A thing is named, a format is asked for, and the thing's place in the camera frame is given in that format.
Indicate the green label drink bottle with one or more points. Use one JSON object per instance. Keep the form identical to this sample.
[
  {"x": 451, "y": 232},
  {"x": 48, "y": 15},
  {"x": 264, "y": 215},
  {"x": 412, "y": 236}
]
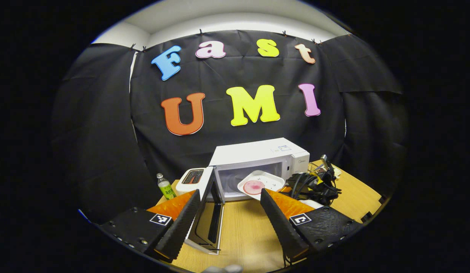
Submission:
[{"x": 166, "y": 188}]

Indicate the white toaster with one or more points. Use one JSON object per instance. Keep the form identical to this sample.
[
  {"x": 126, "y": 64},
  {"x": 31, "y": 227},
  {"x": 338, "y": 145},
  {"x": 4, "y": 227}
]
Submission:
[{"x": 191, "y": 178}]

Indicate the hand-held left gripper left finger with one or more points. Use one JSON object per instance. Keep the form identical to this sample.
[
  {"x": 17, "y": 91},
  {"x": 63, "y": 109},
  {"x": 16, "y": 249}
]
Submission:
[{"x": 181, "y": 229}]

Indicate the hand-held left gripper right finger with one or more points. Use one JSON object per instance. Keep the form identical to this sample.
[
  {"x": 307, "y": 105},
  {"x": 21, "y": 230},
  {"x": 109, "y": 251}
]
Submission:
[{"x": 280, "y": 229}]

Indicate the white square plate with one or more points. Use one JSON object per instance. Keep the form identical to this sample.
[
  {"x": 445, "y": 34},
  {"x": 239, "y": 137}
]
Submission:
[{"x": 271, "y": 182}]

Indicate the white microwave oven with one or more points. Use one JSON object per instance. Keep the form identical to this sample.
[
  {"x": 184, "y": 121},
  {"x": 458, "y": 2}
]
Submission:
[{"x": 253, "y": 151}]

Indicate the black backdrop cloth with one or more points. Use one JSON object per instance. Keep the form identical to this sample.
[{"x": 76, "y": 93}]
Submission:
[{"x": 227, "y": 72}]

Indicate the pink round meat slice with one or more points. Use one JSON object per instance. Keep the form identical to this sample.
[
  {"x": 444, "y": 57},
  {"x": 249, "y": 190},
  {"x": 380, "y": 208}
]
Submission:
[{"x": 253, "y": 187}]

